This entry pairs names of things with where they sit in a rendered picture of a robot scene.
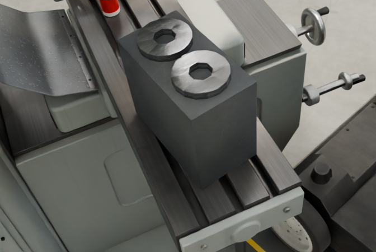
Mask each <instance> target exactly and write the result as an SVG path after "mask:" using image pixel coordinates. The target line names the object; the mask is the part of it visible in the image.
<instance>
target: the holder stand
mask: <svg viewBox="0 0 376 252"><path fill-rule="evenodd" d="M117 44H118V47H119V51H120V55H121V59H122V62H123V66H124V70H125V74H126V77H127V80H128V84H129V88H130V92H131V96H132V99H133V103H134V107H135V111H136V113H137V114H138V115H139V116H140V118H141V119H142V120H143V121H144V122H145V123H146V125H147V126H148V127H149V128H150V130H151V131H152V132H153V133H154V134H155V135H156V137H157V138H158V139H159V140H160V141H161V143H162V144H163V145H164V146H165V147H166V148H167V150H168V151H169V152H170V154H171V155H172V156H173V157H174V158H175V159H176V161H177V162H178V163H179V164H180V165H181V166H182V168H183V169H184V170H185V171H186V172H187V173H188V175H189V176H190V177H191V178H192V179H193V181H194V182H195V183H196V184H197V186H198V187H199V188H200V189H204V188H205V187H207V186H208V185H210V184H211V183H213V182H215V181H216V180H218V179H219V178H221V177H222V176H224V175H225V174H227V173H228V172H230V171H232V170H233V169H235V168H236V167H237V166H239V165H241V164H242V163H244V162H245V161H247V160H248V159H250V158H251V157H253V156H254V155H256V154H257V82H256V80H254V79H253V78H252V77H251V76H250V75H249V74H248V73H247V72H246V71H244V70H243V69H242V68H241V67H240V66H239V65H238V64H237V63H235V62H234V61H233V60H232V59H231V58H230V57H229V56H227V55H226V54H225V53H224V52H223V51H222V50H221V49H219V48H218V47H217V46H216V45H215V44H214V43H213V42H212V41H210V40H209V39H208V38H207V37H206V36H205V35H204V34H203V33H202V32H200V31H199V30H198V29H197V28H196V27H195V26H194V25H193V24H192V23H190V22H189V21H188V20H187V19H186V18H184V17H183V15H181V14H180V13H179V12H178V11H177V10H175V11H173V12H171V13H169V14H167V15H165V16H163V17H161V18H159V19H157V20H155V21H152V22H150V23H148V24H147V25H145V26H143V27H141V28H139V29H137V30H135V31H133V32H131V33H129V34H127V35H125V36H124V37H122V38H120V39H118V40H117Z"/></svg>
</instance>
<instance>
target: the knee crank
mask: <svg viewBox="0 0 376 252"><path fill-rule="evenodd" d="M365 79H366V77H365V76H364V75H363V74H361V75H358V74H357V73H353V74H351V75H349V74H348V73H346V72H341V73H340V74H339V76H338V80H336V81H333V82H331V83H328V84H326V85H323V86H321V87H319V88H316V87H315V86H314V85H312V84H310V85H307V86H304V87H303V97H302V102H304V103H305V104H306V105H307V106H312V105H315V104H317V103H319V101H320V96H321V95H323V94H326V93H328V92H330V91H333V90H335V89H337V88H340V87H342V88H343V89H344V90H350V89H351V88H352V86H353V85H355V84H357V83H360V82H363V81H365Z"/></svg>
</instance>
